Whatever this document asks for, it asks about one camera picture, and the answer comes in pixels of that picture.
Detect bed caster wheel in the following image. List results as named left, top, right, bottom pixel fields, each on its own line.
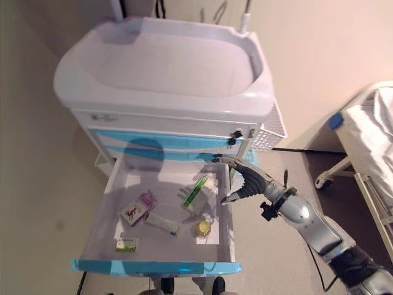
left=316, top=175, right=334, bottom=190

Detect white wire basket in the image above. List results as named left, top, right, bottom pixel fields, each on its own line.
left=248, top=101, right=288, bottom=151

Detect silver right robot leg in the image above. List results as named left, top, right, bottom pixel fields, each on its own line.
left=213, top=276, right=227, bottom=295

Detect white paper sheet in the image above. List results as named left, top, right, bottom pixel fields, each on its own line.
left=196, top=235, right=219, bottom=246

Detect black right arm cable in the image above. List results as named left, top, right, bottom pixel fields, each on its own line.
left=308, top=244, right=338, bottom=291

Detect silver robot leg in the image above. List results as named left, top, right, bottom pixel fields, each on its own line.
left=161, top=276, right=175, bottom=295
left=213, top=276, right=227, bottom=295

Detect metal IV pole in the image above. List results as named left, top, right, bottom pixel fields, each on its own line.
left=239, top=0, right=253, bottom=33

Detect small green white box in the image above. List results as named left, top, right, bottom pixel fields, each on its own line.
left=115, top=237, right=139, bottom=254

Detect clear bottle yellow capsules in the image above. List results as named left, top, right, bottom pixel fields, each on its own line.
left=193, top=218, right=213, bottom=240

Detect silver left robot leg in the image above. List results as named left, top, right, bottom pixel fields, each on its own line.
left=161, top=276, right=175, bottom=295

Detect waste bin with blue lid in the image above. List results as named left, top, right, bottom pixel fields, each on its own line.
left=233, top=149, right=260, bottom=185

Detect white green medicine box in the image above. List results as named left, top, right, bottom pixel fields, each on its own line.
left=181, top=175, right=219, bottom=213

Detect black cart keys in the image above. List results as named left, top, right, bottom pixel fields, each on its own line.
left=227, top=128, right=243, bottom=146

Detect white bed sheet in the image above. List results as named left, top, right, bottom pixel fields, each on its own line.
left=343, top=87, right=393, bottom=197

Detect white medical cart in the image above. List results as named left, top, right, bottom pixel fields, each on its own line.
left=53, top=17, right=289, bottom=277

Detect blue white cart drawer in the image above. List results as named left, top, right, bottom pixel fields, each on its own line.
left=69, top=153, right=243, bottom=276
left=87, top=128, right=244, bottom=154
left=113, top=147, right=222, bottom=163

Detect pink box red figure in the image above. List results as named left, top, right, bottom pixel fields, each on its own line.
left=119, top=190, right=156, bottom=227

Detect long white medicine box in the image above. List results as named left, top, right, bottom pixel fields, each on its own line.
left=144, top=213, right=181, bottom=238

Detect blue bed corner bumper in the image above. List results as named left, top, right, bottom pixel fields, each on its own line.
left=329, top=112, right=344, bottom=130

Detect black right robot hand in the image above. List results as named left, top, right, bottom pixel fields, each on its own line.
left=211, top=154, right=282, bottom=206

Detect white hospital bed frame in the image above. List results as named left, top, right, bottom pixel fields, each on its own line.
left=316, top=80, right=393, bottom=253

